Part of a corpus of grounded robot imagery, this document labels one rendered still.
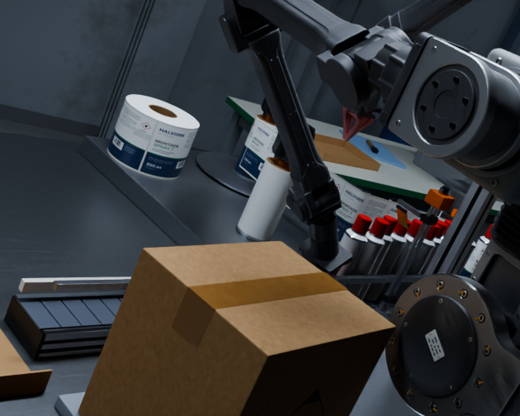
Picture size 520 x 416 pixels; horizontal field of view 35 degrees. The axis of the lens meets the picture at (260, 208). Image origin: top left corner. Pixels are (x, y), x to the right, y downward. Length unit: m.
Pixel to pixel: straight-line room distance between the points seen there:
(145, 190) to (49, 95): 2.99
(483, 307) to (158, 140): 1.14
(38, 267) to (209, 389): 0.64
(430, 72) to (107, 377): 0.58
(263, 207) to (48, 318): 0.74
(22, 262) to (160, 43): 3.40
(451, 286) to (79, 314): 0.59
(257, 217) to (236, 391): 0.98
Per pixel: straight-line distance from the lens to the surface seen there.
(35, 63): 4.84
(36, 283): 1.35
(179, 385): 1.05
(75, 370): 1.33
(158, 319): 1.07
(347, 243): 1.76
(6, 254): 1.59
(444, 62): 0.96
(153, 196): 1.96
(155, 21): 4.82
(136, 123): 2.06
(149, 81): 4.93
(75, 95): 4.97
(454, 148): 0.92
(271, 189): 1.91
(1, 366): 1.28
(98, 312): 1.40
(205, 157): 2.38
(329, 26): 1.18
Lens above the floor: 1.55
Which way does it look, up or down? 18 degrees down
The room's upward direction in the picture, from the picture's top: 24 degrees clockwise
